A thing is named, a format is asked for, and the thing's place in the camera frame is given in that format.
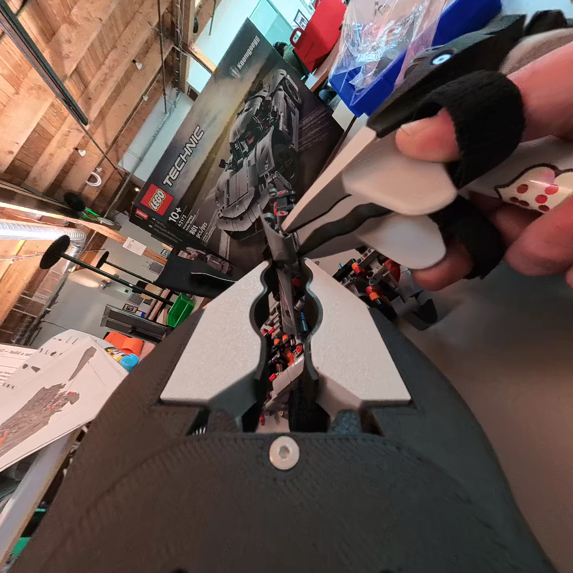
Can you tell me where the person's right hand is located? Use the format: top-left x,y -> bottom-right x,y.
396,42 -> 573,292

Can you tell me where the black ceiling rail fixture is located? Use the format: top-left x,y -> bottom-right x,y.
0,4 -> 89,126

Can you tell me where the dark grey desk rail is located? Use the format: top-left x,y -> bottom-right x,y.
101,304 -> 168,341

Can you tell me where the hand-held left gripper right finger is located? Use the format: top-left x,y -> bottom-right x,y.
304,260 -> 412,425

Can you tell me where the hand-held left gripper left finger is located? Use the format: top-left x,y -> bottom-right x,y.
160,261 -> 271,431

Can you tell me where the long grey lego panel assembly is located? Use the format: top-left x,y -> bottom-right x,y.
262,188 -> 314,345

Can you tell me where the pile of clear plastic bags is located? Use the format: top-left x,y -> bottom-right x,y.
333,0 -> 453,88

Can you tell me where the green plastic bin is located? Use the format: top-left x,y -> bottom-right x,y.
167,293 -> 195,327

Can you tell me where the silver ventilation duct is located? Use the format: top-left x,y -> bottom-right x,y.
0,218 -> 87,244

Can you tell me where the blue plastic bin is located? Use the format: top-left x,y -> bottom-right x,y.
329,0 -> 502,117

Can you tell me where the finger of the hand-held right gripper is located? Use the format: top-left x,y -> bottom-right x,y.
295,206 -> 449,271
281,127 -> 459,234

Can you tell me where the lego set box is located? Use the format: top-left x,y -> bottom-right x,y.
129,18 -> 345,280

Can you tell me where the grey lego car model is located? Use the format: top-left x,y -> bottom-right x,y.
260,248 -> 437,423

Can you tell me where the orange bag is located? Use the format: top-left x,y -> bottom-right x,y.
104,331 -> 145,359

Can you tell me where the black chair with white piping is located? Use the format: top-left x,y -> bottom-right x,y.
157,255 -> 235,298

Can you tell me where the black floor lamp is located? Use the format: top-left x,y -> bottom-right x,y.
39,234 -> 174,306
96,250 -> 164,294

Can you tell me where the red tote bag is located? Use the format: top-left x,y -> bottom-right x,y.
290,0 -> 348,72

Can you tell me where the open instruction booklet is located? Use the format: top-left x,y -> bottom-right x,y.
0,333 -> 128,471

